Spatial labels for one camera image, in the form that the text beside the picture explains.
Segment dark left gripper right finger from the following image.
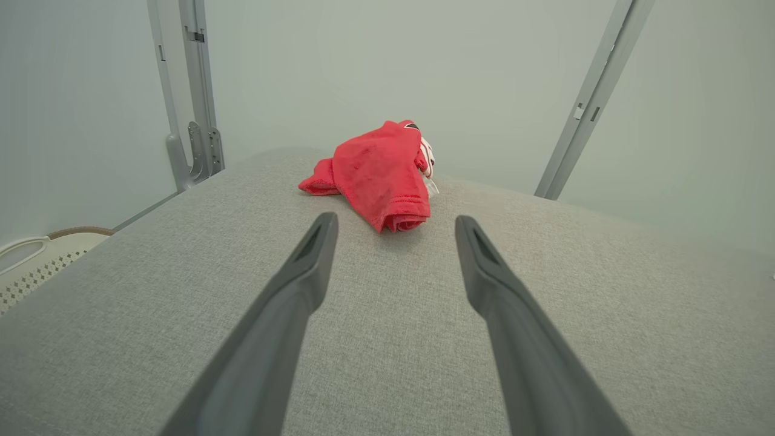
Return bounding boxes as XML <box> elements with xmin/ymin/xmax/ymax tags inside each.
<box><xmin>454</xmin><ymin>214</ymin><xmax>634</xmax><ymax>436</ymax></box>

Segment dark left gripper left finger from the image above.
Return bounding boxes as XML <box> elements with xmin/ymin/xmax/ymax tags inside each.
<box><xmin>159</xmin><ymin>211</ymin><xmax>339</xmax><ymax>436</ymax></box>

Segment red Bulls basketball jersey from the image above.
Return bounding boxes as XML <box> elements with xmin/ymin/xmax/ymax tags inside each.
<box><xmin>298</xmin><ymin>119</ymin><xmax>440</xmax><ymax>234</ymax></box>

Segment cream perforated laundry basket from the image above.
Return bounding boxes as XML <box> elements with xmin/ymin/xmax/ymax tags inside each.
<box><xmin>0</xmin><ymin>226</ymin><xmax>116</xmax><ymax>315</ymax></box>

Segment grey partition post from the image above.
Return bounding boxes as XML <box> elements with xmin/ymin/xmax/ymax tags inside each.
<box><xmin>535</xmin><ymin>0</ymin><xmax>656</xmax><ymax>200</ymax></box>
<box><xmin>147</xmin><ymin>0</ymin><xmax>226</xmax><ymax>193</ymax></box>

